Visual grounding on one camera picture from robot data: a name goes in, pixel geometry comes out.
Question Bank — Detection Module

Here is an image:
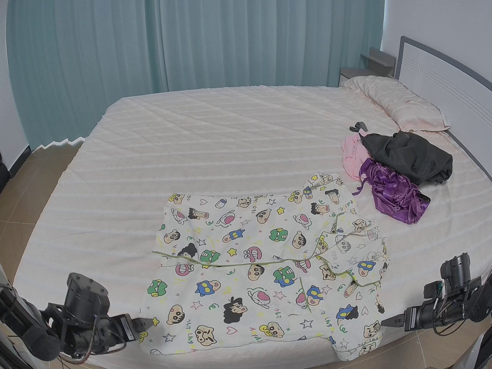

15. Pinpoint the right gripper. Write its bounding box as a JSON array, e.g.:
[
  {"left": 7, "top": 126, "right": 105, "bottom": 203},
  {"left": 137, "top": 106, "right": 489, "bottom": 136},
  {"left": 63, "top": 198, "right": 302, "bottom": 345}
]
[{"left": 404, "top": 304, "right": 437, "bottom": 332}]

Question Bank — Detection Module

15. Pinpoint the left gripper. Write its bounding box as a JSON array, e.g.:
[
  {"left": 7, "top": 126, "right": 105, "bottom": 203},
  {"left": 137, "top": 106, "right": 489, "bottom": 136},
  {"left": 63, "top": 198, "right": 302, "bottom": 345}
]
[{"left": 98, "top": 314, "right": 140, "bottom": 351}]

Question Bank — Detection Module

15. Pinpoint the white printed pyjama top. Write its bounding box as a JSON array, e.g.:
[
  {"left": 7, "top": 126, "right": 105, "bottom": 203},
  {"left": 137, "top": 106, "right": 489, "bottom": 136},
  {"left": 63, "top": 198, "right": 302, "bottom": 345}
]
[{"left": 139, "top": 172, "right": 391, "bottom": 362}]

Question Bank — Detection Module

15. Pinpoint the bed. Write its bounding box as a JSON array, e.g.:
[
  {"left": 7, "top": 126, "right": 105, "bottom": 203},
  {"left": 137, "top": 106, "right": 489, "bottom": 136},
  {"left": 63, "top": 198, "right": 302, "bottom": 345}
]
[{"left": 13, "top": 36, "right": 492, "bottom": 364}]

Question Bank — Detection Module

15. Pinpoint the purple satin garment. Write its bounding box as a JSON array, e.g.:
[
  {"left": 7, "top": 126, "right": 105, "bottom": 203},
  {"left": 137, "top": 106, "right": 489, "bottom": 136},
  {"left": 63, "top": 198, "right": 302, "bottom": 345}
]
[{"left": 352, "top": 158, "right": 431, "bottom": 225}]

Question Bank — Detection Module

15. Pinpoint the black garment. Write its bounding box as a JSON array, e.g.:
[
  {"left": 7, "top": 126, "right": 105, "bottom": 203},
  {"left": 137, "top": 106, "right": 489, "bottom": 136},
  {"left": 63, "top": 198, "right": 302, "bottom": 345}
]
[{"left": 349, "top": 121, "right": 454, "bottom": 185}]

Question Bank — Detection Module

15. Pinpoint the pink garment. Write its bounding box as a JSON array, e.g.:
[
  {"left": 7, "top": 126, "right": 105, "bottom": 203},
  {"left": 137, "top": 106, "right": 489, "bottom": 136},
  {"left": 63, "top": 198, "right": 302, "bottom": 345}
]
[{"left": 342, "top": 134, "right": 370, "bottom": 181}]

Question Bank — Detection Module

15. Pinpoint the pale pink pillow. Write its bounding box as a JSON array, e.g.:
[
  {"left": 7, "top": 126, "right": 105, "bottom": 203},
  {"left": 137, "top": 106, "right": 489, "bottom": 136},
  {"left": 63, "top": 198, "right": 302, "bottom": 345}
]
[{"left": 340, "top": 75, "right": 451, "bottom": 132}]

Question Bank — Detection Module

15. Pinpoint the grey bedside table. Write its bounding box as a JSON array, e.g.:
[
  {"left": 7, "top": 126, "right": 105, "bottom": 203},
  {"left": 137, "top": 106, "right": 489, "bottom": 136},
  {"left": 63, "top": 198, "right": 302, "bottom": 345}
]
[{"left": 339, "top": 47, "right": 396, "bottom": 87}]

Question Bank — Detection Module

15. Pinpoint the blue-green curtain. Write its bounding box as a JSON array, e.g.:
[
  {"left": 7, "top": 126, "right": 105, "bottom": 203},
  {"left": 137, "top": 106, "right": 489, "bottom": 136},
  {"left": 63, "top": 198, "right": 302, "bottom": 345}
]
[{"left": 6, "top": 0, "right": 387, "bottom": 151}]

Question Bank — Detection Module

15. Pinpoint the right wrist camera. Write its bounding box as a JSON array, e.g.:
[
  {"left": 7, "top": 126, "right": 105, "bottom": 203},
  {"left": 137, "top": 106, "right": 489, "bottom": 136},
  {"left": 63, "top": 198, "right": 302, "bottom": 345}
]
[{"left": 423, "top": 281, "right": 443, "bottom": 303}]

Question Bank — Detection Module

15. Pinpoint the black cable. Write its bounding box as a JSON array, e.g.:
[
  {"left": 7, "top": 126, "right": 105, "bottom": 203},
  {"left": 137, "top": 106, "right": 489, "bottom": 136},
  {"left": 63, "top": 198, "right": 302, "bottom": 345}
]
[{"left": 434, "top": 319, "right": 463, "bottom": 336}]

